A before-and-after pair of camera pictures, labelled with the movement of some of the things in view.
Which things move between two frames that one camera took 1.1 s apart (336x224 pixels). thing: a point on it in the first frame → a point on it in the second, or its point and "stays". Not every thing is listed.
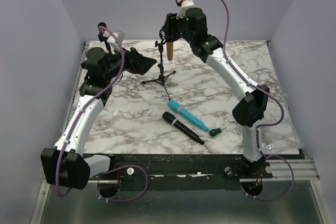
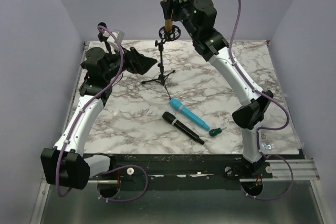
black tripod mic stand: x=162 y=77 stays
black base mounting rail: x=165 y=172 stays
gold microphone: x=169 y=50 → x=168 y=24
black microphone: x=170 y=118 stays
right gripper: x=171 y=21 → x=173 y=4
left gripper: x=137 y=63 stays
